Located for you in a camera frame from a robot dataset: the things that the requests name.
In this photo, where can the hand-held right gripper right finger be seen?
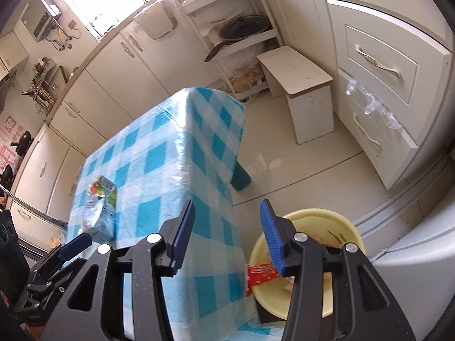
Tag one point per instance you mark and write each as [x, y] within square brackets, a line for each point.
[272, 238]

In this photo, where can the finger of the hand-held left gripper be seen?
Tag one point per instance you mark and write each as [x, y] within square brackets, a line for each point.
[74, 247]
[57, 280]

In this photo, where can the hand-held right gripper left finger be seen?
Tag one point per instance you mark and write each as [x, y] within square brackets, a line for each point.
[181, 241]

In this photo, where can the red wrapper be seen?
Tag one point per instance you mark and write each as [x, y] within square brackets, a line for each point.
[259, 273]

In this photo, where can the green and white carton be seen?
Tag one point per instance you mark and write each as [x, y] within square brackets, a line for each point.
[103, 213]

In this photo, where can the yellow plastic bucket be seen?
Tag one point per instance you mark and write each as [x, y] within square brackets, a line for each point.
[320, 220]

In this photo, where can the table with blue checkered tablecloth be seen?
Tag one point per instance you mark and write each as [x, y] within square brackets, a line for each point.
[199, 156]

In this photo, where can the black wok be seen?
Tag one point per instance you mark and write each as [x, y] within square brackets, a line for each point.
[21, 142]

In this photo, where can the white wooden stool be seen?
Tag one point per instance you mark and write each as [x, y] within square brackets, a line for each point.
[309, 113]

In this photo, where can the white appliance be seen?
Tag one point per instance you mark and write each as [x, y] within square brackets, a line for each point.
[419, 255]

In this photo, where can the utensil rack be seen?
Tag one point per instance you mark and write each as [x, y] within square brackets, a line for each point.
[42, 88]

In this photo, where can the bag of food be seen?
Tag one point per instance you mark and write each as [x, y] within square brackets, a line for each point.
[245, 76]

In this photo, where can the clear plastic wrap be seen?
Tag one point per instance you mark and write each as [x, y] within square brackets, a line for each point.
[373, 104]

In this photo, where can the white kitchen counter cabinets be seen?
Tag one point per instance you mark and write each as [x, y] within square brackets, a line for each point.
[106, 78]

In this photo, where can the black frying pan with lid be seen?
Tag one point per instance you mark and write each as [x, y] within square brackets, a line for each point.
[245, 26]

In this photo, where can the white hanging plastic bag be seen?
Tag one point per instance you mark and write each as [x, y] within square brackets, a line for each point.
[158, 19]

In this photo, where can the white drawer cabinet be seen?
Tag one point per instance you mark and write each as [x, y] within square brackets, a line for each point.
[384, 42]

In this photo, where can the grey water heater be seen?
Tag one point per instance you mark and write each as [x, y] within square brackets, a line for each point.
[37, 16]

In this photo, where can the pink patterned wall stickers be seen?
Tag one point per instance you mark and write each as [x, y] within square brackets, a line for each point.
[9, 138]

